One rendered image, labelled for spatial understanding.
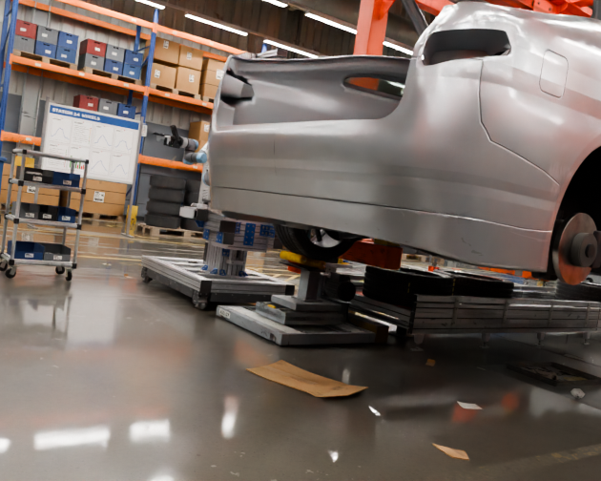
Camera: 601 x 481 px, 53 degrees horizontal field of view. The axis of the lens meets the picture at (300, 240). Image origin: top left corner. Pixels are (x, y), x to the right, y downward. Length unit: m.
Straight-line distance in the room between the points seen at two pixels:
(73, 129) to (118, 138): 0.69
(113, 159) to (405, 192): 8.24
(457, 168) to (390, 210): 0.28
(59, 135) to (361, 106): 6.52
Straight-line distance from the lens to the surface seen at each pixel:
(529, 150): 2.36
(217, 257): 5.00
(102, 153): 10.06
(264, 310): 4.17
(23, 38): 13.52
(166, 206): 11.34
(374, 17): 4.88
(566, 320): 5.76
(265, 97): 3.63
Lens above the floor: 0.85
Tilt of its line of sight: 3 degrees down
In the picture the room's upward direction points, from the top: 8 degrees clockwise
